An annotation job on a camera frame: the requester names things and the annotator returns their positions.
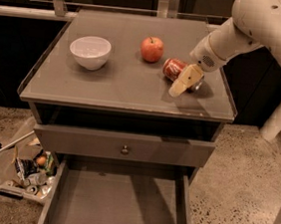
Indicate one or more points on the metal window railing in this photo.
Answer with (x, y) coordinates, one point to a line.
(125, 5)

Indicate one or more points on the clear plastic bin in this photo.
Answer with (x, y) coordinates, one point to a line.
(37, 186)

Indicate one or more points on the grey drawer cabinet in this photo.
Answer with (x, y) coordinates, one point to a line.
(126, 94)

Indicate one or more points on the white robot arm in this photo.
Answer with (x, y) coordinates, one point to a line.
(253, 24)

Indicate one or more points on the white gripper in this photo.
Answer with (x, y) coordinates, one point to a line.
(204, 56)

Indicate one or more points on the small orange fruit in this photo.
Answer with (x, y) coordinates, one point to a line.
(41, 160)

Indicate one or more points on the open middle drawer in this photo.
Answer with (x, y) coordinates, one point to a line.
(90, 190)

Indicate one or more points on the crumpled snack bag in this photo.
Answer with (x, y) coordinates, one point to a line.
(25, 167)

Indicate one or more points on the red coke can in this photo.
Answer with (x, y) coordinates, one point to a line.
(172, 69)

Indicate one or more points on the red apple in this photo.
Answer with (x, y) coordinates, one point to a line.
(151, 49)

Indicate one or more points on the white bowl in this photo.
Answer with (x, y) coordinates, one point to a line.
(91, 52)

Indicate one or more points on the top drawer with knob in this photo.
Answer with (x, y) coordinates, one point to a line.
(123, 145)

